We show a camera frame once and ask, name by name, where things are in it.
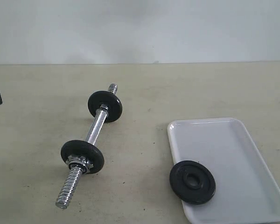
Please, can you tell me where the chrome dumbbell bar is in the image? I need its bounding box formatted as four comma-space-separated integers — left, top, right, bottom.
56, 84, 118, 209

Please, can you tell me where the chrome star collar nut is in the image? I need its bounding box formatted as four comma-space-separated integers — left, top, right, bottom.
65, 155, 94, 174

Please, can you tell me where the white rectangular tray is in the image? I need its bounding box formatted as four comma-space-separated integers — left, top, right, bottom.
168, 118, 280, 224

